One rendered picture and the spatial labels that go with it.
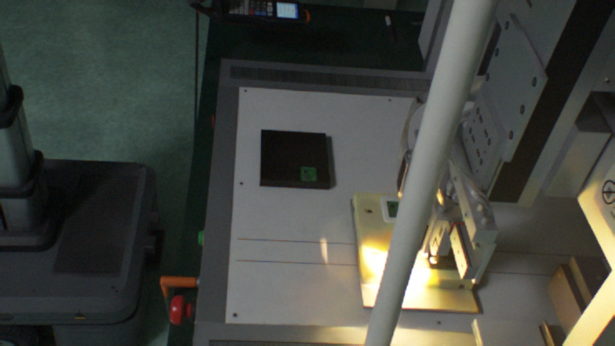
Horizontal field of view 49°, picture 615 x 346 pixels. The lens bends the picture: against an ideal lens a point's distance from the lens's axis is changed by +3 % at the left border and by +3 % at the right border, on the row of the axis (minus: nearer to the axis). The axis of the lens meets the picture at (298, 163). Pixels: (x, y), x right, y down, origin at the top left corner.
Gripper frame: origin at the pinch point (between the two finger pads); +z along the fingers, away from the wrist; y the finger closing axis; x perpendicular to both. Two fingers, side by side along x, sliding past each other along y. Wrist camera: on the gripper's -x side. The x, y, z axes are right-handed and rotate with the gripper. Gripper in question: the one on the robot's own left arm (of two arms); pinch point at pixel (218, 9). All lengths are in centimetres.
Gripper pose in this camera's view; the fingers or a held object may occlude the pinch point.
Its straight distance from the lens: 147.3
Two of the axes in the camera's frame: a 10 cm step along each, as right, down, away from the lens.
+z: 4.1, 6.6, 6.3
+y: -0.4, -6.8, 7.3
